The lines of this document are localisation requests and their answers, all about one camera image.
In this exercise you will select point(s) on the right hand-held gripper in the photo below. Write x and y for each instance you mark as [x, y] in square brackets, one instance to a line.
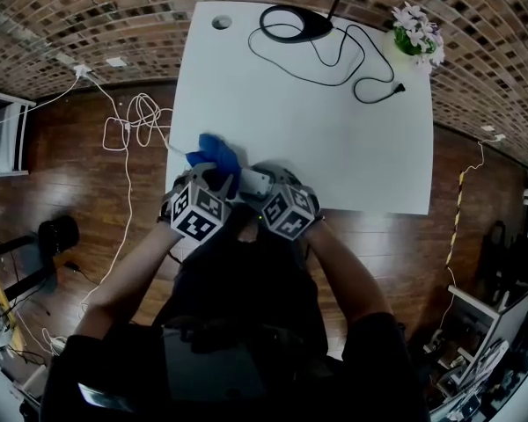
[290, 213]

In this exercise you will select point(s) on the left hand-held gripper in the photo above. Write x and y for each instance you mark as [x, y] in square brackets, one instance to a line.
[198, 218]

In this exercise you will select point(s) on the blue cloth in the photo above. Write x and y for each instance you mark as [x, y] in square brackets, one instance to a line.
[220, 152]

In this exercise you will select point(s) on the person's right forearm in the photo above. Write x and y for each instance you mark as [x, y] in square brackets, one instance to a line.
[352, 275]

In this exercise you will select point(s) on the shiny grey shoulder device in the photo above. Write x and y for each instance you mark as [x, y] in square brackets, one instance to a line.
[105, 398]

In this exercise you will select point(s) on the person's left forearm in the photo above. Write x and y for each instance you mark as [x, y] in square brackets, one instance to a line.
[127, 284]

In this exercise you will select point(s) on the person's dark clothing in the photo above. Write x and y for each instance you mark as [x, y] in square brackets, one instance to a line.
[246, 288]

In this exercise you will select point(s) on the black round bin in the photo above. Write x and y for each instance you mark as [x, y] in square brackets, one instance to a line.
[59, 233]

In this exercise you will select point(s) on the black desk lamp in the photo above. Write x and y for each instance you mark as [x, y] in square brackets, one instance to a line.
[317, 24]

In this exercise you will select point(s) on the grey chest-worn tagged device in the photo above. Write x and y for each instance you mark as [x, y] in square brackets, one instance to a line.
[215, 367]

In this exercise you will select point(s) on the yellow black striped tape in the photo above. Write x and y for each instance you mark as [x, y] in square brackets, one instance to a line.
[456, 213]

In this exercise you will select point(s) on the potted flowers in white pot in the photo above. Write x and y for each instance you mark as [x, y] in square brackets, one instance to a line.
[411, 42]

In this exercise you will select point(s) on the white metal shelf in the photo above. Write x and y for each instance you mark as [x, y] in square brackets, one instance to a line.
[2, 139]

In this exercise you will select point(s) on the wooden desk black legs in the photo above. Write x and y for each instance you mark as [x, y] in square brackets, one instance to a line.
[0, 297]

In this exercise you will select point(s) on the white open cabinet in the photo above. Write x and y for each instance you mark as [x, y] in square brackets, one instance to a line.
[515, 319]

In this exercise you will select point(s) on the white wall plate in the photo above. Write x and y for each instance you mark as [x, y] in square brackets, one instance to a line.
[116, 62]

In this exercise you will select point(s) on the white wall plug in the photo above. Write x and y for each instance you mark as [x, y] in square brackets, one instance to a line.
[82, 71]
[493, 135]

